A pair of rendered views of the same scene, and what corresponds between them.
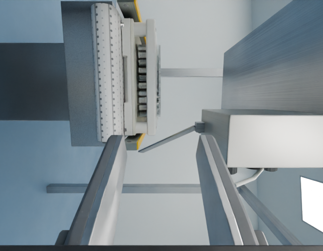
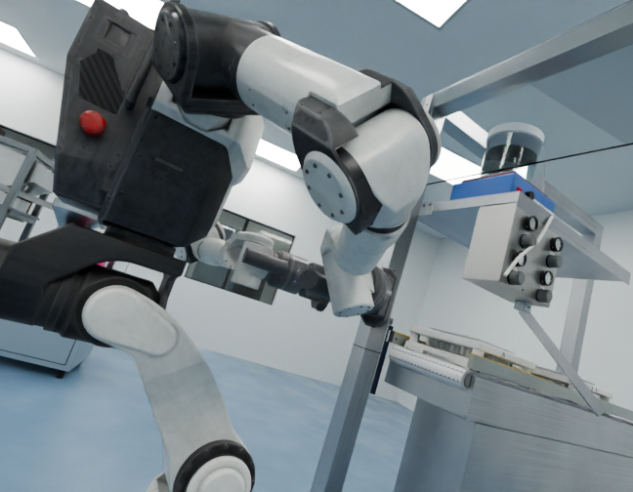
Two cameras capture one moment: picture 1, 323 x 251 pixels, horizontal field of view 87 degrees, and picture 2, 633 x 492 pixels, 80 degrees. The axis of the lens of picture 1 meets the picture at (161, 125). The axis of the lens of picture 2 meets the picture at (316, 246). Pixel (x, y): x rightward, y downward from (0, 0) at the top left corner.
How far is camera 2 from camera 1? 0.81 m
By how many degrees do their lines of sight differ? 71
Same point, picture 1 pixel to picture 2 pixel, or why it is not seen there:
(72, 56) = (409, 387)
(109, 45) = (407, 354)
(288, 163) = (506, 232)
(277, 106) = not seen: hidden behind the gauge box
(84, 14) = (394, 368)
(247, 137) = (479, 265)
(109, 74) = (422, 359)
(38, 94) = (442, 459)
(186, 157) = not seen: outside the picture
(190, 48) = (607, 337)
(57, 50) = (416, 419)
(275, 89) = not seen: hidden behind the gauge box
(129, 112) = (458, 360)
